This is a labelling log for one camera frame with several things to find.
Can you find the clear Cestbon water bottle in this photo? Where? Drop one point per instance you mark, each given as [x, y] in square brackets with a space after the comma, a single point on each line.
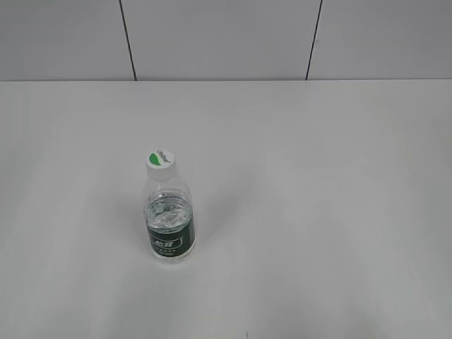
[169, 217]

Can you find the white green bottle cap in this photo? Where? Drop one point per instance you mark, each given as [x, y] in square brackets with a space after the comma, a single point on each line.
[161, 165]

